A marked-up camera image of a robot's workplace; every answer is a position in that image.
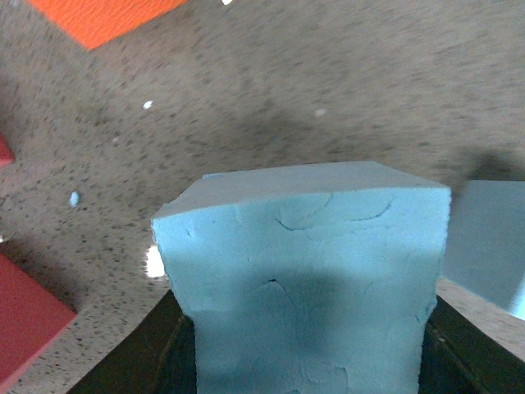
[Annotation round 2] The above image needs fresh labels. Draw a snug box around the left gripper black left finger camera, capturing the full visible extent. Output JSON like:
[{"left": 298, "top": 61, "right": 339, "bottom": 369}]
[{"left": 69, "top": 291, "right": 197, "bottom": 394}]

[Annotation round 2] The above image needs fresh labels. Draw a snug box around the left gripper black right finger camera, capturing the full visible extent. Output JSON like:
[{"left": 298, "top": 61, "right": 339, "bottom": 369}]
[{"left": 418, "top": 297, "right": 524, "bottom": 393}]

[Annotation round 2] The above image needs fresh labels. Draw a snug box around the light blue foam cube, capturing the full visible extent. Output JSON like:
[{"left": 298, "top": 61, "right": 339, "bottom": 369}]
[
  {"left": 152, "top": 162, "right": 451, "bottom": 393},
  {"left": 443, "top": 180, "right": 524, "bottom": 320}
]

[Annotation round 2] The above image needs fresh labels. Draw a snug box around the dark red foam cube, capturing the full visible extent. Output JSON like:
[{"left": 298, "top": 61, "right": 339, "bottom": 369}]
[{"left": 0, "top": 136, "right": 15, "bottom": 168}]

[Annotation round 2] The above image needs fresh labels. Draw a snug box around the orange foam cube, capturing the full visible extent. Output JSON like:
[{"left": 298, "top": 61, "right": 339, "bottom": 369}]
[{"left": 30, "top": 0, "right": 185, "bottom": 50}]

